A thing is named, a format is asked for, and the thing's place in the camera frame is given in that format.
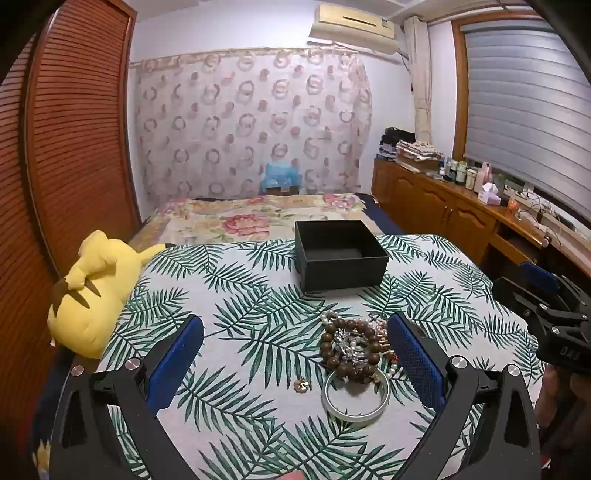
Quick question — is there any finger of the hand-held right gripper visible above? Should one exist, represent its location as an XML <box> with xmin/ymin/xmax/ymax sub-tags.
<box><xmin>492</xmin><ymin>277</ymin><xmax>555</xmax><ymax>324</ymax></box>
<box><xmin>520</xmin><ymin>262</ymin><xmax>561</xmax><ymax>301</ymax></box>

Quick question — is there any white air conditioner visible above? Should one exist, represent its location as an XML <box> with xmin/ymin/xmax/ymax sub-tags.
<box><xmin>308</xmin><ymin>4</ymin><xmax>402</xmax><ymax>55</ymax></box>

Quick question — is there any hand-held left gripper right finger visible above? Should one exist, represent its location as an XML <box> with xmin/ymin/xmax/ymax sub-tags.
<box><xmin>387</xmin><ymin>311</ymin><xmax>541</xmax><ymax>480</ymax></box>

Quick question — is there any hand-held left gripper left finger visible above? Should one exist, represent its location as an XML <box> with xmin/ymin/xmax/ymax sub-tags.
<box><xmin>51</xmin><ymin>315</ymin><xmax>206</xmax><ymax>480</ymax></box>

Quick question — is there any person's right hand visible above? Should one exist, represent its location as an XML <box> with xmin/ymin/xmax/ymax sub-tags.
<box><xmin>536</xmin><ymin>369</ymin><xmax>573</xmax><ymax>446</ymax></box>

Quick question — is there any wooden cabinet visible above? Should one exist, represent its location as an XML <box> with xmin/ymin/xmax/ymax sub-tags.
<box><xmin>372</xmin><ymin>157</ymin><xmax>555</xmax><ymax>278</ymax></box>

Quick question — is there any pale green jade bangle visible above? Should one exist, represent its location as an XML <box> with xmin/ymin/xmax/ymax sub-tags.
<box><xmin>322</xmin><ymin>368</ymin><xmax>389</xmax><ymax>423</ymax></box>

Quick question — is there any dark blue bed sheet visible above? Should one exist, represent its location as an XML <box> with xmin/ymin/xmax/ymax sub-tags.
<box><xmin>359</xmin><ymin>193</ymin><xmax>407</xmax><ymax>237</ymax></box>

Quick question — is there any louvered wooden wardrobe door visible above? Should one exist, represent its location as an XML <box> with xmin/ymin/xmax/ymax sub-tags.
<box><xmin>0</xmin><ymin>0</ymin><xmax>141</xmax><ymax>480</ymax></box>

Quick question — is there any grey window blind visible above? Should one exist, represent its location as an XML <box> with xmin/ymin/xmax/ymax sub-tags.
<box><xmin>462</xmin><ymin>18</ymin><xmax>591</xmax><ymax>217</ymax></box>

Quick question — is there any black box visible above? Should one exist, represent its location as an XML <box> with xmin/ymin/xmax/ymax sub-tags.
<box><xmin>294</xmin><ymin>220</ymin><xmax>390</xmax><ymax>293</ymax></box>

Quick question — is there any folded patterned cloth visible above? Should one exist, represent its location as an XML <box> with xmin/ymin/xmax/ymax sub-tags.
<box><xmin>396</xmin><ymin>140</ymin><xmax>444</xmax><ymax>163</ymax></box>

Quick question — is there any yellow plush toy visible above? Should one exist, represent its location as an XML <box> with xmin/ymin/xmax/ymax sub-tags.
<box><xmin>47</xmin><ymin>230</ymin><xmax>167</xmax><ymax>360</ymax></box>

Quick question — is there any brown wooden bead bracelet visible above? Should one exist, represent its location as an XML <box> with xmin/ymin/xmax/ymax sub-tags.
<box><xmin>320</xmin><ymin>318</ymin><xmax>393</xmax><ymax>384</ymax></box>

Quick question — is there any floral bedspread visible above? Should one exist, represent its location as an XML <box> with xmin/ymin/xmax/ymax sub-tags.
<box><xmin>127</xmin><ymin>192</ymin><xmax>386</xmax><ymax>252</ymax></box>

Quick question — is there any ring pattern sheer curtain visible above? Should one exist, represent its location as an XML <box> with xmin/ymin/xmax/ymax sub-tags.
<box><xmin>129</xmin><ymin>46</ymin><xmax>374</xmax><ymax>208</ymax></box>

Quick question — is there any row of cosmetic bottles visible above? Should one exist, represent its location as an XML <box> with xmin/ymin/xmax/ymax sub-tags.
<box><xmin>438</xmin><ymin>157</ymin><xmax>495</xmax><ymax>192</ymax></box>

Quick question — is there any stack of dark clothes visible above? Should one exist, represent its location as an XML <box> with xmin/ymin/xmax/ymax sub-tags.
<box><xmin>379</xmin><ymin>127</ymin><xmax>416</xmax><ymax>162</ymax></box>

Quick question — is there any green leaf print tablecloth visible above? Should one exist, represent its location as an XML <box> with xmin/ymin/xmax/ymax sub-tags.
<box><xmin>95</xmin><ymin>234</ymin><xmax>548</xmax><ymax>480</ymax></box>

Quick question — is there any blue plush toy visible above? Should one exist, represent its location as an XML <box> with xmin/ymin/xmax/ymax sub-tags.
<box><xmin>261</xmin><ymin>161</ymin><xmax>303</xmax><ymax>195</ymax></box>

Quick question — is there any beige tied curtain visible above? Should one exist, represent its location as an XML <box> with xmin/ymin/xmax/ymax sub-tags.
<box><xmin>410</xmin><ymin>16</ymin><xmax>435</xmax><ymax>145</ymax></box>

